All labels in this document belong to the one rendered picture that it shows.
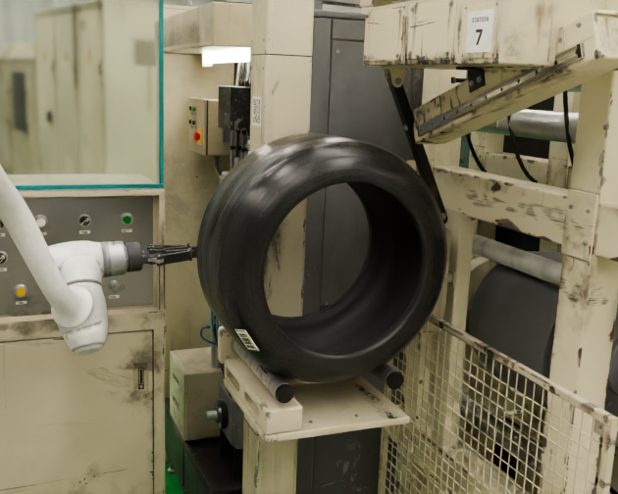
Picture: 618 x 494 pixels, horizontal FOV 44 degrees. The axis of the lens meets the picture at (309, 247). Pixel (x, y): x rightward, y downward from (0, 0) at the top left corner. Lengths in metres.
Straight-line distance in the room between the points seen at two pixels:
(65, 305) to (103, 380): 0.62
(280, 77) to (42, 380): 1.11
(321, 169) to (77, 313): 0.66
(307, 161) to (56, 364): 1.06
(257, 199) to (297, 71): 0.49
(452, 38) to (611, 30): 0.32
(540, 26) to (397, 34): 0.42
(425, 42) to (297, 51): 0.38
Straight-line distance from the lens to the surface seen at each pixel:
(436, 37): 1.75
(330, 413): 1.91
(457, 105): 1.91
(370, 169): 1.71
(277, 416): 1.78
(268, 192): 1.64
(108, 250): 1.98
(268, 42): 2.00
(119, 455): 2.51
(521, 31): 1.58
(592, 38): 1.56
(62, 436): 2.46
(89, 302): 1.87
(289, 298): 2.10
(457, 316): 2.30
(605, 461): 1.60
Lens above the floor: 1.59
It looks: 12 degrees down
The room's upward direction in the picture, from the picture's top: 2 degrees clockwise
